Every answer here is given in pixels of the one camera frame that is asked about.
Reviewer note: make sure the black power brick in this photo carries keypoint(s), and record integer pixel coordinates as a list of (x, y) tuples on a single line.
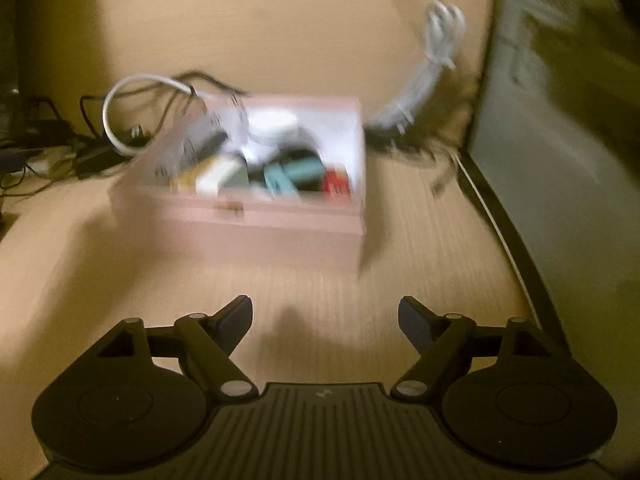
[(97, 157)]

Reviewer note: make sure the small white cup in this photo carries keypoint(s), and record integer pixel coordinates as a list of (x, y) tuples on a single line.
[(272, 127)]

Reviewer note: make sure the red packet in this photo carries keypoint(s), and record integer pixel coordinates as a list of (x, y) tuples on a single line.
[(335, 182)]

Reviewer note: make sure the white cube charger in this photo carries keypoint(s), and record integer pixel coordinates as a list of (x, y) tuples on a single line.
[(217, 180)]

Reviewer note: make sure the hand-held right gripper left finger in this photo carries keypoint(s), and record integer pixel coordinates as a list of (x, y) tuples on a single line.
[(235, 322)]

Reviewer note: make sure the pink cardboard box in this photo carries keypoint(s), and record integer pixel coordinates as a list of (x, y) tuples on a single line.
[(280, 240)]

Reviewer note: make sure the computer case with glass side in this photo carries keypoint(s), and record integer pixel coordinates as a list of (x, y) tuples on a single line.
[(550, 160)]

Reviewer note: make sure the black tool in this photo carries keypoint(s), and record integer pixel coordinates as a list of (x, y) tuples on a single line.
[(195, 135)]

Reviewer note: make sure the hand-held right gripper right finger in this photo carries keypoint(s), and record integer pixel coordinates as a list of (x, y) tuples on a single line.
[(415, 322)]

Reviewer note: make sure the black keyboard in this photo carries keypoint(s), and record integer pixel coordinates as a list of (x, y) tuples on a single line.
[(6, 225)]

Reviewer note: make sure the teal plastic tool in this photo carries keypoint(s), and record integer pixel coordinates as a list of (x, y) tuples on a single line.
[(277, 177)]

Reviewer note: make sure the white power strip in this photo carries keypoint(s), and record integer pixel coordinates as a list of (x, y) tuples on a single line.
[(47, 160)]

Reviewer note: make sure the black monitor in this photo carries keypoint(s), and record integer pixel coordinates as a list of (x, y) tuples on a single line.
[(7, 60)]

